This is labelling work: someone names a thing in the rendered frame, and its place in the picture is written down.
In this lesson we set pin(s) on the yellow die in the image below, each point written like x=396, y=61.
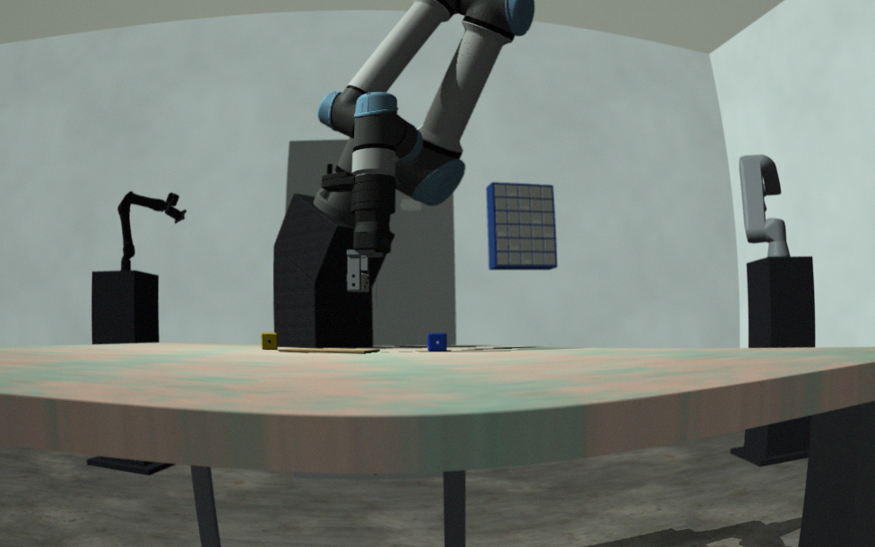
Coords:
x=269, y=341

